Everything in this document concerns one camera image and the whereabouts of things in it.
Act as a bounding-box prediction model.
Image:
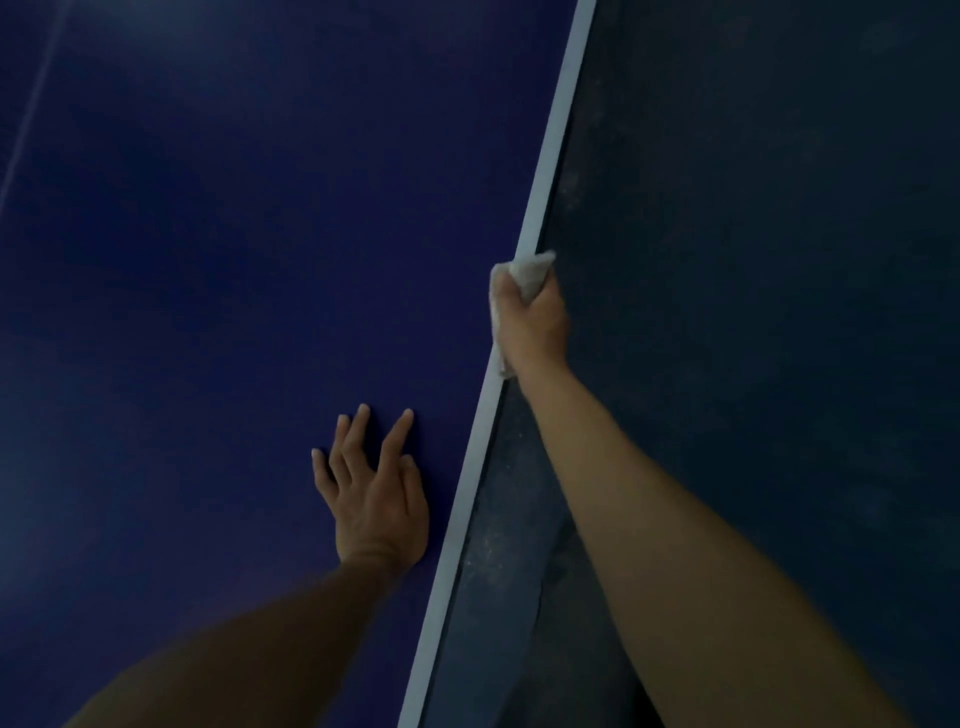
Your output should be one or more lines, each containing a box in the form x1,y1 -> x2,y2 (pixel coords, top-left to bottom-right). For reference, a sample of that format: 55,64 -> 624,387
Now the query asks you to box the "person's right hand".
492,266 -> 572,384

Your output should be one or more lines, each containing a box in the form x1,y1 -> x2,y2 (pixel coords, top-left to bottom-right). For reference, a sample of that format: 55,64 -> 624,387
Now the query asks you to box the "person's left hand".
311,404 -> 431,577

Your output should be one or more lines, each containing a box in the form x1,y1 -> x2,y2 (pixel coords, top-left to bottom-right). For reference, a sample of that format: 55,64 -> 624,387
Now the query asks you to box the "person's left forearm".
63,556 -> 402,728

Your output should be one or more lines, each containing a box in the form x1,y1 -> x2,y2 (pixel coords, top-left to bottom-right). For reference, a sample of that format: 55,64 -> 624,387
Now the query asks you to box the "blue table side rail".
421,378 -> 575,728

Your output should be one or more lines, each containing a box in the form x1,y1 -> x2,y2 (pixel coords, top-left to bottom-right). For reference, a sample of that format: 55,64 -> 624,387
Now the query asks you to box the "person's right forearm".
517,358 -> 915,728

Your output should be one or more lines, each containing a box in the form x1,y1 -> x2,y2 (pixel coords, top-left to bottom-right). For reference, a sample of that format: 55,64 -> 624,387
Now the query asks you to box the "white cleaning cloth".
489,249 -> 558,381

